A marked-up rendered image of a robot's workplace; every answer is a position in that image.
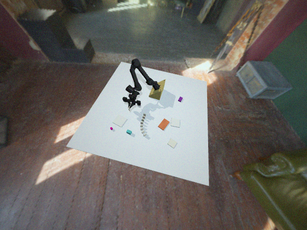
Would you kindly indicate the orange flat slab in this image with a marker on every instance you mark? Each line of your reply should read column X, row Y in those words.
column 163, row 124

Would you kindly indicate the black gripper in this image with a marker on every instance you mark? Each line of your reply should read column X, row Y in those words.
column 133, row 102

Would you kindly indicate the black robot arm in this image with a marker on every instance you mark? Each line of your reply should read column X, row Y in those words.
column 136, row 64

